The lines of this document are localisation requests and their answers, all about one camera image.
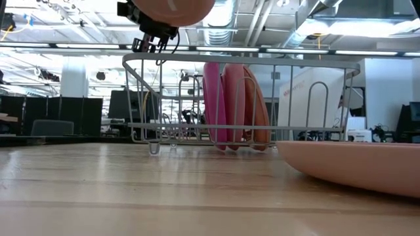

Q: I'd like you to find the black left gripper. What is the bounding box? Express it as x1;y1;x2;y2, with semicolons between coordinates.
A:
117;1;180;53

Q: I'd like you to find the peach plate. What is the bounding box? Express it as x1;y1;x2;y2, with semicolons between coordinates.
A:
131;0;217;28
276;140;420;199

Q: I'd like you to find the grey wire dish rack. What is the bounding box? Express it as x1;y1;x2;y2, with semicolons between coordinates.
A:
122;52;361;155

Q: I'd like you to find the magenta plate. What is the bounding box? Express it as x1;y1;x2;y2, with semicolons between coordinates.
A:
202;62;228;151

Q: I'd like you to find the light pink plate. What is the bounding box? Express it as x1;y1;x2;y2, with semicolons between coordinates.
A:
221;63;247;151

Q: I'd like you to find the orange plate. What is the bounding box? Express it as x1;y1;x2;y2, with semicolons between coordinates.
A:
243;65;272;152

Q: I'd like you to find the black monitor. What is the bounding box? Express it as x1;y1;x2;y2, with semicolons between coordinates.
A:
108;90;161;121

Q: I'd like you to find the black room partition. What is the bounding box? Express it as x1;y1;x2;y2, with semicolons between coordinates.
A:
0;95;103;137

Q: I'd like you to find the grey chair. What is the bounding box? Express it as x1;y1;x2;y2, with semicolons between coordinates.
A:
30;120;75;138

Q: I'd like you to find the black ceiling-mounted device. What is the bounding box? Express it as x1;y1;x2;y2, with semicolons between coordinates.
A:
0;12;16;33

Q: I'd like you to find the translucent white cutlery holder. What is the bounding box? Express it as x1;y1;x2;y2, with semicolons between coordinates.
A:
277;75;345;142

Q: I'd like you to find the white box device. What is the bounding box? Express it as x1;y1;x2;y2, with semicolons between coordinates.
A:
346;116;373;143

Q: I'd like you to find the dark screen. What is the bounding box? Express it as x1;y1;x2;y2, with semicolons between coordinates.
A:
396;101;420;144

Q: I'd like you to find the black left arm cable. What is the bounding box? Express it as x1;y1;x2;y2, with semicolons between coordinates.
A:
156;31;181;66

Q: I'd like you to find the silver ceiling air duct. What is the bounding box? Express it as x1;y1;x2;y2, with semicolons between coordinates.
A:
200;0;238;46

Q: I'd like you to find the yellow ceiling cable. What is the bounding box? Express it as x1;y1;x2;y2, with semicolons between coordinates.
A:
0;25;31;43

